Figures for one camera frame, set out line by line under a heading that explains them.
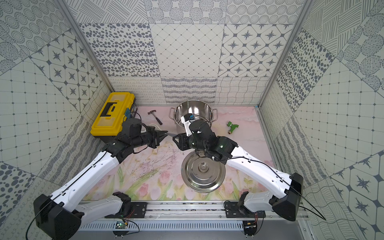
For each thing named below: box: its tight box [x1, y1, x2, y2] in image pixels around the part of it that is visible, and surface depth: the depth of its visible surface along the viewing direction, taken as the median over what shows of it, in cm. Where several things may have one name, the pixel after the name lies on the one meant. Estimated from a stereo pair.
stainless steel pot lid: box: [181, 150, 226, 193], surface depth 88 cm
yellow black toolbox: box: [90, 92, 138, 138], surface depth 95 cm
